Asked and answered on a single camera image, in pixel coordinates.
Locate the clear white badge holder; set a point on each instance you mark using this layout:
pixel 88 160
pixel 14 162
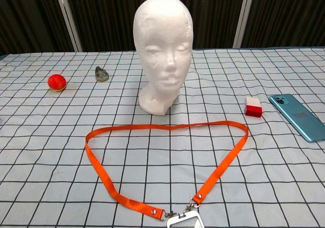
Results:
pixel 185 223

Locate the white foam mannequin head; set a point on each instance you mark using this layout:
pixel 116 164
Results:
pixel 162 47

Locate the red and white small box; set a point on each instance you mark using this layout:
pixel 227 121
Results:
pixel 253 108

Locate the black folding screen panel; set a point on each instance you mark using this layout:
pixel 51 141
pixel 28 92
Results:
pixel 210 12
pixel 109 14
pixel 28 14
pixel 287 12

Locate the red ball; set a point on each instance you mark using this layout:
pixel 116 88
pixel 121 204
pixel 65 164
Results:
pixel 57 82

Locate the checkered tablecloth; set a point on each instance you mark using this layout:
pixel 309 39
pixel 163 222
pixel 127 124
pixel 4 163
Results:
pixel 50 162

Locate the teal smartphone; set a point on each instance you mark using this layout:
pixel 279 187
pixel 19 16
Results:
pixel 297 116

